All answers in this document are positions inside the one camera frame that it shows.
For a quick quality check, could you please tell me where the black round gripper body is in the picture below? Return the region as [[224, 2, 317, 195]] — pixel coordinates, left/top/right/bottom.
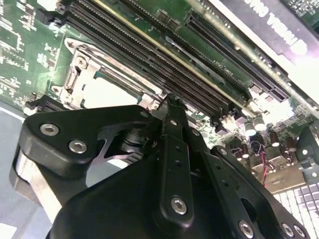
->
[[49, 155, 226, 239]]

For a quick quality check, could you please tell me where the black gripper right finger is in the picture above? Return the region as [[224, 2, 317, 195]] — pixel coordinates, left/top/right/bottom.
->
[[175, 97, 312, 239]]

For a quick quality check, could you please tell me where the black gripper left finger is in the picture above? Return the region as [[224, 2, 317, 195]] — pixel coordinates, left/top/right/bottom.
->
[[9, 93, 195, 228]]

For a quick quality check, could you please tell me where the silver square CPU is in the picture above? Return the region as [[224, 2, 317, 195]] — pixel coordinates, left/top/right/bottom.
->
[[79, 71, 150, 110]]

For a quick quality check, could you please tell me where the metal wire locking lever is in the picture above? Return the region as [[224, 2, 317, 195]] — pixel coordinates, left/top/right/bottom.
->
[[65, 37, 167, 99]]

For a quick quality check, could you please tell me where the metal CPU socket cover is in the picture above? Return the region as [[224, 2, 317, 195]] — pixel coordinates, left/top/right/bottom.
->
[[61, 53, 165, 110]]

